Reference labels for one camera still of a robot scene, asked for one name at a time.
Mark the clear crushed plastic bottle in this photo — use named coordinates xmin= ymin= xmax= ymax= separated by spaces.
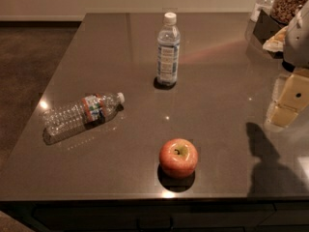
xmin=42 ymin=93 xmax=125 ymax=145

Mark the red apple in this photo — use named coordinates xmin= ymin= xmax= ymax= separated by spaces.
xmin=159 ymin=138 xmax=198 ymax=179

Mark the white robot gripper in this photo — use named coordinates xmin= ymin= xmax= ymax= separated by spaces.
xmin=268 ymin=3 xmax=309 ymax=128

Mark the snack packet in wrapper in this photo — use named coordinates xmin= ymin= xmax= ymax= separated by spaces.
xmin=263 ymin=26 xmax=288 ymax=52

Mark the clear bottle in background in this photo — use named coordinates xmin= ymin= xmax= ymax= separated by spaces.
xmin=250 ymin=0 xmax=273 ymax=22

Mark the black snack holder box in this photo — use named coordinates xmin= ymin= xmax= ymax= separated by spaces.
xmin=251 ymin=11 xmax=283 ymax=59

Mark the jar of nuts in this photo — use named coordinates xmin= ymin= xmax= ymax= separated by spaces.
xmin=270 ymin=0 xmax=308 ymax=24

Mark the blue label plastic water bottle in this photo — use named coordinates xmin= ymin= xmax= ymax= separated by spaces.
xmin=156 ymin=13 xmax=181 ymax=87

